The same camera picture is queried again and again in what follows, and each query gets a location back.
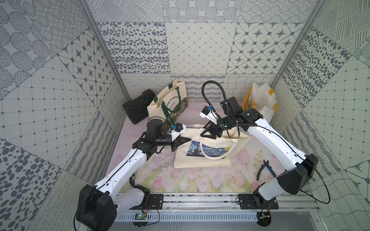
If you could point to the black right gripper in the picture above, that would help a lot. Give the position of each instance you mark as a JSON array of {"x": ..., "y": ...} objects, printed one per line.
[{"x": 211, "y": 129}]

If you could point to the starry night canvas tote bag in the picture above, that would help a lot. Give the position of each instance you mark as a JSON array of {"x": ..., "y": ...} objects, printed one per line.
[{"x": 207, "y": 152}]

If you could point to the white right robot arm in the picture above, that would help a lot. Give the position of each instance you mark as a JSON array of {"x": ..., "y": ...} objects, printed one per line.
[{"x": 298, "y": 167}]

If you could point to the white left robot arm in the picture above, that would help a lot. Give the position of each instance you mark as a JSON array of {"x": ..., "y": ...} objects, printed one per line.
[{"x": 102, "y": 220}]

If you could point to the pink floral table mat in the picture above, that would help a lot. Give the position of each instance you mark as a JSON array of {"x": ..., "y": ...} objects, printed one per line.
[{"x": 159, "y": 175}]

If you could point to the black plastic tool case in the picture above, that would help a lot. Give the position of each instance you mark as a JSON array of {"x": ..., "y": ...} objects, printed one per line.
[{"x": 136, "y": 109}]

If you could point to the left circuit board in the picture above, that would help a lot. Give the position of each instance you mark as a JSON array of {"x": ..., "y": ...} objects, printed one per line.
[{"x": 140, "y": 220}]

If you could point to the circuit board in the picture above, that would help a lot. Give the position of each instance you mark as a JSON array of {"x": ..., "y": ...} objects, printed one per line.
[
  {"x": 140, "y": 220},
  {"x": 264, "y": 219}
]

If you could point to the right circuit board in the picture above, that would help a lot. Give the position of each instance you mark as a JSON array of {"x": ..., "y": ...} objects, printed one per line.
[{"x": 264, "y": 219}]

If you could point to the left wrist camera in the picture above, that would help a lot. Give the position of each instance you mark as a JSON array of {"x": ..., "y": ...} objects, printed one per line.
[{"x": 177, "y": 130}]

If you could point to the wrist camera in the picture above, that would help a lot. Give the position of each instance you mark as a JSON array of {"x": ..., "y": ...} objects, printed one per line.
[
  {"x": 177, "y": 130},
  {"x": 208, "y": 113}
]

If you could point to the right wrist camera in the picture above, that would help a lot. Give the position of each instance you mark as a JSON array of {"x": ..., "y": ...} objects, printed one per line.
[{"x": 208, "y": 113}]

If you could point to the green handled exhibition tote bag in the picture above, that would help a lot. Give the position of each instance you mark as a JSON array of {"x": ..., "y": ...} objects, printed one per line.
[{"x": 169, "y": 104}]

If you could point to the yellow handled white bag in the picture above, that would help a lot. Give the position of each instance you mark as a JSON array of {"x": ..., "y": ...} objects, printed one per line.
[{"x": 263, "y": 99}]

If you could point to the aluminium mounting rail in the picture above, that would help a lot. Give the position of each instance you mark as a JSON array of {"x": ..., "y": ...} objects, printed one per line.
[{"x": 199, "y": 200}]

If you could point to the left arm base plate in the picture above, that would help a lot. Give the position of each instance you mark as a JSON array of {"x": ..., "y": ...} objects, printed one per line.
[{"x": 151, "y": 202}]

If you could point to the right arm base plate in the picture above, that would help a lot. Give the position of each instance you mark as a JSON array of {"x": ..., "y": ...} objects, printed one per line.
[{"x": 251, "y": 201}]

